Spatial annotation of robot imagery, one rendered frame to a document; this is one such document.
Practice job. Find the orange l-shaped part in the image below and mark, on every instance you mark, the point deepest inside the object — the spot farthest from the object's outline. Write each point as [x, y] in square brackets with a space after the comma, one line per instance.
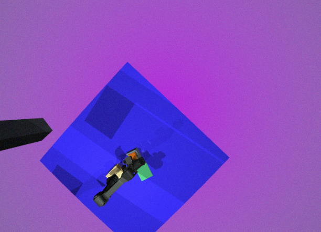
[133, 155]

